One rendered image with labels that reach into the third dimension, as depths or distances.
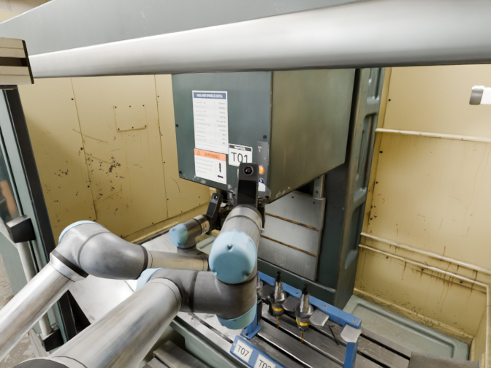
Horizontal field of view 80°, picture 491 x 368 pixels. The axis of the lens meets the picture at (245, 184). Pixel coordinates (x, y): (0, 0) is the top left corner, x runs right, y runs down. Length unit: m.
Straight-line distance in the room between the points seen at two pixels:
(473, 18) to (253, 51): 0.14
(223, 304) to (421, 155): 1.44
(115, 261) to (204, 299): 0.34
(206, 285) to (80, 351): 0.26
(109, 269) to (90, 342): 0.49
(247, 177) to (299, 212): 1.04
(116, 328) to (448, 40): 0.39
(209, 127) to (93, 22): 0.58
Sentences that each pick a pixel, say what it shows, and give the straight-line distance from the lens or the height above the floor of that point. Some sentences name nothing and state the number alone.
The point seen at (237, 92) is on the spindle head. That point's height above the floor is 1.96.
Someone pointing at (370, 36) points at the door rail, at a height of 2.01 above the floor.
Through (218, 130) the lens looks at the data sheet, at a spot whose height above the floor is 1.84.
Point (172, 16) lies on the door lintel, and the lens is 0.39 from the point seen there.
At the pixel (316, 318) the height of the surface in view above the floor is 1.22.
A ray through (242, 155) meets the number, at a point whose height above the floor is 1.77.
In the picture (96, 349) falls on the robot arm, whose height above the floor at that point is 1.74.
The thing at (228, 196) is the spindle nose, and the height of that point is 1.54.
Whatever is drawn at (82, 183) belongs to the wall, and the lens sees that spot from 2.01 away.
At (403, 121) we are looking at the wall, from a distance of 1.78.
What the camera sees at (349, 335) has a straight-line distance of 1.11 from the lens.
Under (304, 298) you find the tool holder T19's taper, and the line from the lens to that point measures 1.11.
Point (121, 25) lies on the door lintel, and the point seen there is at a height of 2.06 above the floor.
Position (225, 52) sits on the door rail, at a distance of 0.28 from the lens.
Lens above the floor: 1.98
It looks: 19 degrees down
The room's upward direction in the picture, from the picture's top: straight up
